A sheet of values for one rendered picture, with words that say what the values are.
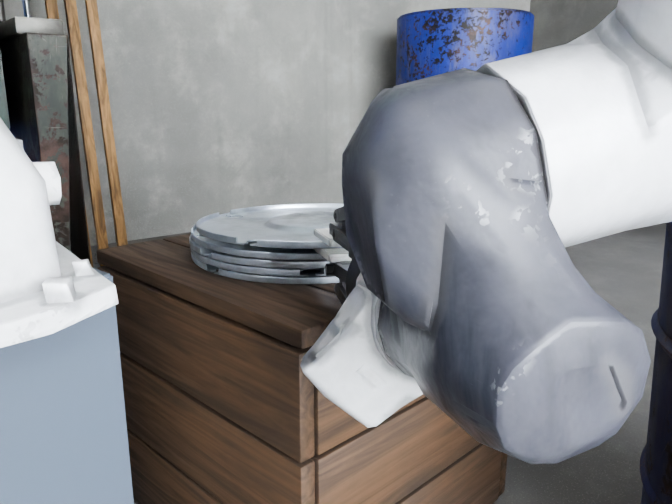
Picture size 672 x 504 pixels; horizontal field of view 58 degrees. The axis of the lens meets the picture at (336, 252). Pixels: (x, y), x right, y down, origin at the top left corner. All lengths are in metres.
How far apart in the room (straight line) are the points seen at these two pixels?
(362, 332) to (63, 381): 0.17
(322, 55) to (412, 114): 2.66
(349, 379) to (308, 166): 2.52
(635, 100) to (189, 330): 0.50
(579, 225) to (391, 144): 0.10
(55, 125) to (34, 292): 0.63
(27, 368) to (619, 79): 0.31
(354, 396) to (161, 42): 2.23
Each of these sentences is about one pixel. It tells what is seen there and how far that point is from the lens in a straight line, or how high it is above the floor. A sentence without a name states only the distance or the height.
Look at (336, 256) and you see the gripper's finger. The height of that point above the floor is 0.40.
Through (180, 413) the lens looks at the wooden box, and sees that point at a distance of 0.74.
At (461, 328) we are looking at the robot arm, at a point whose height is 0.45.
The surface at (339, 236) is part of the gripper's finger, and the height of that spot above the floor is 0.42.
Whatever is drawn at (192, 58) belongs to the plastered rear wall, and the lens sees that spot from 2.58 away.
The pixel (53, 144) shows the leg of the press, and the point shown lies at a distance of 0.90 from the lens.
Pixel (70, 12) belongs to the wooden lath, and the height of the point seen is 0.80.
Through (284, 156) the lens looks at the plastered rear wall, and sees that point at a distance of 2.80.
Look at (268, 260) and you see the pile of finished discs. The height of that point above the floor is 0.38.
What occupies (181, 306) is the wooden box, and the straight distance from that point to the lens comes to 0.68.
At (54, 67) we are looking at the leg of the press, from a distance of 0.90.
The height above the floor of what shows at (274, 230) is 0.39.
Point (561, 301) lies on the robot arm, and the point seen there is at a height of 0.46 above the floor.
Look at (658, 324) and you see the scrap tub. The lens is 0.68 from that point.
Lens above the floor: 0.54
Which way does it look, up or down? 14 degrees down
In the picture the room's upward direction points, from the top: straight up
